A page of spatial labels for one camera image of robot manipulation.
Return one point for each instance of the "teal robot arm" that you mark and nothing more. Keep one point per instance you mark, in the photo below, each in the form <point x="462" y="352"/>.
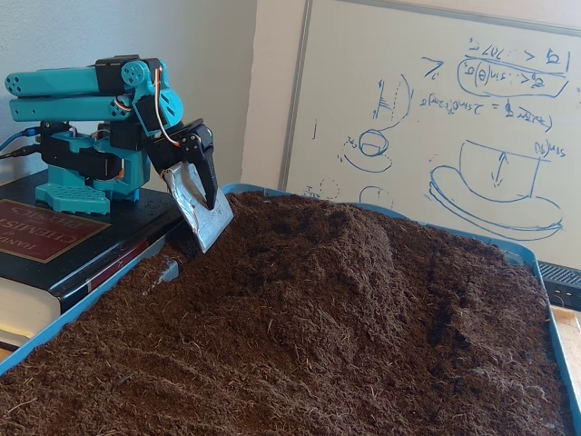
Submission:
<point x="59" y="97"/>

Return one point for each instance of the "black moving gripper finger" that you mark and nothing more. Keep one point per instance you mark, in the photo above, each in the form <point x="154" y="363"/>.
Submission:
<point x="204" y="168"/>

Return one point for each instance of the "blue plastic tray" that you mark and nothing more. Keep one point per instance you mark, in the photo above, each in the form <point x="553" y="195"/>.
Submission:
<point x="526" y="253"/>

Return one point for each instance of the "brown soil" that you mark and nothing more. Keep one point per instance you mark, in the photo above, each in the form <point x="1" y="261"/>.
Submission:
<point x="340" y="318"/>

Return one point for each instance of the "whiteboard with blue drawings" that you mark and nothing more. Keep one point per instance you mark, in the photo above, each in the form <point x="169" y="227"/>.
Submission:
<point x="363" y="45"/>

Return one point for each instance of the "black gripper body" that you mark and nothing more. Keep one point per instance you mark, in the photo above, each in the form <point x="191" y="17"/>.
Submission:
<point x="176" y="155"/>

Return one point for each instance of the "black chemistry handbook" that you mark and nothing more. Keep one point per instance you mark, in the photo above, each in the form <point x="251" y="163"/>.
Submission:
<point x="113" y="236"/>

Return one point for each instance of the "black device with perforated top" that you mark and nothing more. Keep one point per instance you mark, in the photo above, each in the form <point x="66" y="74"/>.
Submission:
<point x="563" y="290"/>

